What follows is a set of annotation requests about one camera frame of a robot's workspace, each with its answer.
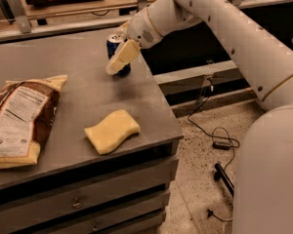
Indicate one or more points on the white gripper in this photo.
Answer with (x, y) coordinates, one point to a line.
(142, 28)

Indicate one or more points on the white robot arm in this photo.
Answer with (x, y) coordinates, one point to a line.
(263, 188)

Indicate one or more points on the yellow sponge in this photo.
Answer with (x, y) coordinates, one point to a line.
(107, 135)

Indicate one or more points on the brown and yellow snack bag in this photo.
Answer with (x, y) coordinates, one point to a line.
(27, 114)

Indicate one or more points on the grey drawer cabinet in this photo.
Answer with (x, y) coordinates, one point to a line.
(73, 189)

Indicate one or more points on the metal rail frame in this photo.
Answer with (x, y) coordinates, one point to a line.
(35, 22)

